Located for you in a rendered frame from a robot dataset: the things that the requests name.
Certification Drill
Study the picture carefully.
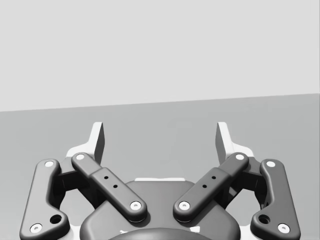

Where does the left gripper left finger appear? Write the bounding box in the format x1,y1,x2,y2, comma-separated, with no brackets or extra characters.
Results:
19,121,148,240

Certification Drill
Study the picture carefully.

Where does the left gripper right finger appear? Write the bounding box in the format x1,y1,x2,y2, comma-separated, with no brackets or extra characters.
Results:
172,121,301,240

